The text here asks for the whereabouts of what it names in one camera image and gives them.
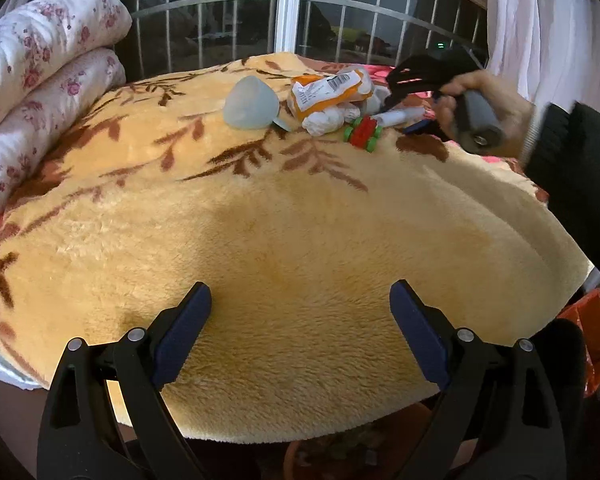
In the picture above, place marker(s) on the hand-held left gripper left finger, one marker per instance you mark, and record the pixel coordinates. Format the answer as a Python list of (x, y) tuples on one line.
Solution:
[(182, 332)]

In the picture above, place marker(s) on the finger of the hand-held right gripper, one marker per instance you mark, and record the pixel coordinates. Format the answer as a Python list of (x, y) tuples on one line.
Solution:
[(420, 127)]

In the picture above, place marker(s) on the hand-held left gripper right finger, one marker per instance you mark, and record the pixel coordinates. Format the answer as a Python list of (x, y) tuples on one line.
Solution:
[(420, 332)]

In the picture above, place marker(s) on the white marker pen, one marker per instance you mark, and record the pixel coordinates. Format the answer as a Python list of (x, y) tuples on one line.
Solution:
[(397, 117)]

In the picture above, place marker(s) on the orange plastic bag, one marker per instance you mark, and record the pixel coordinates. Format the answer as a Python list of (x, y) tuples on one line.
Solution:
[(597, 335)]

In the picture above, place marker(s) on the person's right hand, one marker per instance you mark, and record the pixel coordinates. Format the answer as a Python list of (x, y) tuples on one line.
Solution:
[(505, 105)]

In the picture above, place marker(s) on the red green toy car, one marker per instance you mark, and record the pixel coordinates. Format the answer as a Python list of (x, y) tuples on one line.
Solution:
[(362, 134)]

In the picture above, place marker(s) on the orange white barcode packet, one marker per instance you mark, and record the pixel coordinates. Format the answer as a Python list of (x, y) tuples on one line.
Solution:
[(330, 90)]

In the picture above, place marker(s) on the white curtain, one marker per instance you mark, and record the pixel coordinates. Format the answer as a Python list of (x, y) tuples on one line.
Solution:
[(545, 30)]

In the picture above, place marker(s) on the yellow floral plush blanket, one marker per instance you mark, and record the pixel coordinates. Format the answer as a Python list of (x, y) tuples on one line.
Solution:
[(290, 260)]

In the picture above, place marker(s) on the clear plastic cup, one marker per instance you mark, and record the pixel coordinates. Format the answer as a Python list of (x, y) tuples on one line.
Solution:
[(250, 105)]

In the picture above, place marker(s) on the white mattress edge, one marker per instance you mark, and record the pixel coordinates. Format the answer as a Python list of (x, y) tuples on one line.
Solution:
[(5, 372)]

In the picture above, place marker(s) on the pink floral folded quilt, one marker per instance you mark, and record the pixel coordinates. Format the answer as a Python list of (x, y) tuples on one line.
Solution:
[(40, 85)]

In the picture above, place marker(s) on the white barred window frame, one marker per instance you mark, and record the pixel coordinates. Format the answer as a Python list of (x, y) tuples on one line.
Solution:
[(290, 5)]

